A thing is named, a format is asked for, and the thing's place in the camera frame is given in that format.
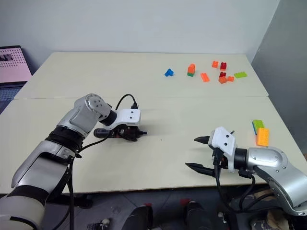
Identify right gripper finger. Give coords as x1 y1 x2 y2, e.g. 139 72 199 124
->
185 162 217 178
193 135 212 145

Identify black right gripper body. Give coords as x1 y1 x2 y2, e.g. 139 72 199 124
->
211 149 231 172

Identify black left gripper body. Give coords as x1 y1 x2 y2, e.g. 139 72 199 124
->
111 124 129 139

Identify black electric screwdriver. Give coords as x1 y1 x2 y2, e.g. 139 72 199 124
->
93 128 148 140

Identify dark rounded shape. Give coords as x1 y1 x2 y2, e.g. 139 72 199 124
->
182 198 216 230

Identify large orange toy brick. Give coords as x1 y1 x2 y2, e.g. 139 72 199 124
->
256 127 270 147

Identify green and blue brick stack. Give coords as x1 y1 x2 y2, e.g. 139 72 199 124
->
251 119 266 134

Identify camouflage fabric bundle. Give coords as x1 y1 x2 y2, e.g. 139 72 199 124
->
249 207 291 230

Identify small grey floor object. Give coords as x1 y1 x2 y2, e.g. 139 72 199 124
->
85 217 112 230

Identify laptop with pink screen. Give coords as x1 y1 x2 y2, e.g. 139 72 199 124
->
0 45 33 115

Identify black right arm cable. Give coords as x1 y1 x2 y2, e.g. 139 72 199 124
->
213 148 257 214

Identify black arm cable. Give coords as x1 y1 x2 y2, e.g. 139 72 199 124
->
51 93 139 230
213 148 257 214

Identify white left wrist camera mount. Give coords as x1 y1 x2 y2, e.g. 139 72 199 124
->
109 108 142 131

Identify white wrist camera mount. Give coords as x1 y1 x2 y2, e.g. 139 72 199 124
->
207 126 238 173
109 108 142 131

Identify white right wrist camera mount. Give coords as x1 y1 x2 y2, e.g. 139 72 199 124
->
207 126 238 173

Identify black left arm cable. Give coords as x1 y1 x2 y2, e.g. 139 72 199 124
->
51 93 139 230

